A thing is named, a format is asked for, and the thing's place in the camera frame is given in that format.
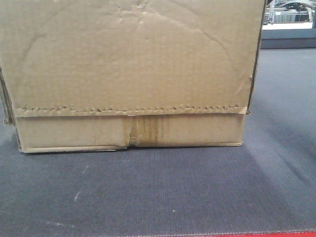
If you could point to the brown cardboard carton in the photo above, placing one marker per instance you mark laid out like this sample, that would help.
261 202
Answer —
106 75

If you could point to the metal frame in background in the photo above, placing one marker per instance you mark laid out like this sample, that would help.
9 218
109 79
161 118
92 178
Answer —
289 11

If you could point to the grey conveyor belt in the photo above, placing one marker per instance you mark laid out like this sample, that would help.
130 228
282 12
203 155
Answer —
266 185

